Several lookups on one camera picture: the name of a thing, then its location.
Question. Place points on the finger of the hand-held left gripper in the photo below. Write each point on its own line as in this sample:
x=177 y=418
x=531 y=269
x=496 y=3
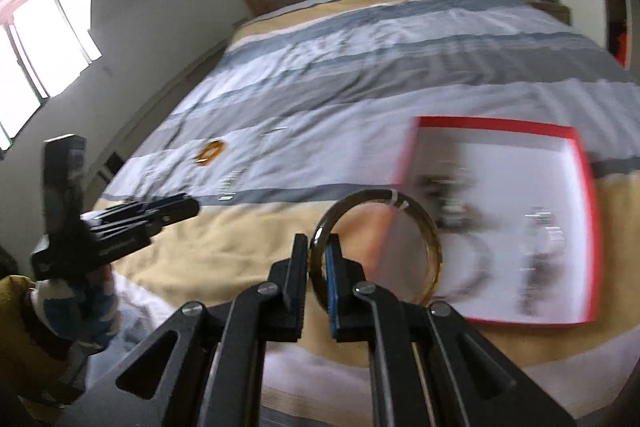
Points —
x=172 y=219
x=165 y=204

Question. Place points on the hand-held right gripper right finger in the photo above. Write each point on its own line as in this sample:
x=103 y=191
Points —
x=332 y=292

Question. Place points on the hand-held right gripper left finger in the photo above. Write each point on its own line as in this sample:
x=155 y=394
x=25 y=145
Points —
x=300 y=287

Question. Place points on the dark green bangle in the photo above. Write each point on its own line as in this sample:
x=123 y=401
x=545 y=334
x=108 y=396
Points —
x=433 y=252

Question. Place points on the red cardboard box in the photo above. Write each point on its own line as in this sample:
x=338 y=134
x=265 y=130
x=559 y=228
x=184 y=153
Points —
x=500 y=157

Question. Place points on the silver wristwatch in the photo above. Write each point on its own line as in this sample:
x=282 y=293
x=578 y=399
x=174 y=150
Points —
x=542 y=227

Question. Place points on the person's left forearm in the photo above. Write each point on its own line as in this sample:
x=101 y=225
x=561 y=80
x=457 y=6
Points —
x=25 y=322

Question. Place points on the person's left hand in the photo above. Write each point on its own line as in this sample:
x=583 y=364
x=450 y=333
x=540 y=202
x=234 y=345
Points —
x=85 y=312

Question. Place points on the amber bangle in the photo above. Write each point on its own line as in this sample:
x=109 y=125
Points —
x=217 y=146

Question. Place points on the window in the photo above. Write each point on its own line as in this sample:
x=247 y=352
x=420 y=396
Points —
x=35 y=52

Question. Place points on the wooden nightstand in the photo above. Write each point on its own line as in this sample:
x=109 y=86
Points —
x=552 y=13

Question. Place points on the red bag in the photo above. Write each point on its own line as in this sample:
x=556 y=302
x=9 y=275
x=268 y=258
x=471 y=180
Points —
x=621 y=49

